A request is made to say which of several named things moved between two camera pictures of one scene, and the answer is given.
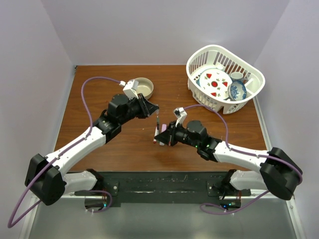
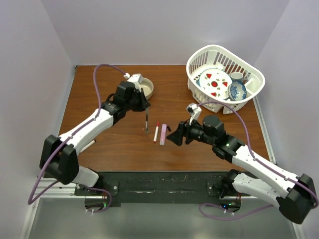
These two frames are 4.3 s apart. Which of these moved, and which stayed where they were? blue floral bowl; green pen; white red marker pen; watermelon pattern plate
Moved: green pen
Stayed: white red marker pen; watermelon pattern plate; blue floral bowl
